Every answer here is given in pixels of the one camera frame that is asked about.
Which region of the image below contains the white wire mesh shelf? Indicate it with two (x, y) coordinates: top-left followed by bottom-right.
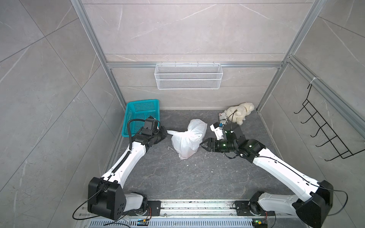
(154, 63), (223, 90)

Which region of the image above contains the white printed plastic bag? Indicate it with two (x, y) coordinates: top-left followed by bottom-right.
(167, 119), (207, 160)

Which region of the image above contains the white plush toy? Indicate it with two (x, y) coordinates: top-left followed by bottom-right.
(224, 102), (255, 125)

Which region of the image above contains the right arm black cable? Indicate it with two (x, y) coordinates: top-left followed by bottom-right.
(253, 155), (349, 217)

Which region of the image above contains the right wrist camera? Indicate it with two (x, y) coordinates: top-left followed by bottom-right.
(210, 122), (224, 140)

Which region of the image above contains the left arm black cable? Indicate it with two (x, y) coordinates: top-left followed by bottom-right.
(72, 118), (149, 220)

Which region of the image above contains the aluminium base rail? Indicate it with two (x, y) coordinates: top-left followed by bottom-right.
(76, 199), (307, 228)

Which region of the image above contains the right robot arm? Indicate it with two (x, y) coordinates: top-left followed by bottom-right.
(200, 123), (334, 228)

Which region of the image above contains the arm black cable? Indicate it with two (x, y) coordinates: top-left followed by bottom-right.
(72, 118), (149, 220)
(253, 155), (349, 217)

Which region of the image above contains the black wire hook rack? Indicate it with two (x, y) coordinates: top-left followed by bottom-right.
(293, 84), (365, 162)

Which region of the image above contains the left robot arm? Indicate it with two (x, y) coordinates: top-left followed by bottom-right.
(87, 116), (167, 220)

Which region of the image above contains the teal plastic basket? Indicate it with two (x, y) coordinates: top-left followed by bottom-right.
(121, 99), (160, 138)

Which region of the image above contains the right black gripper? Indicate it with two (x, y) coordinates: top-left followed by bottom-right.
(200, 138), (237, 153)

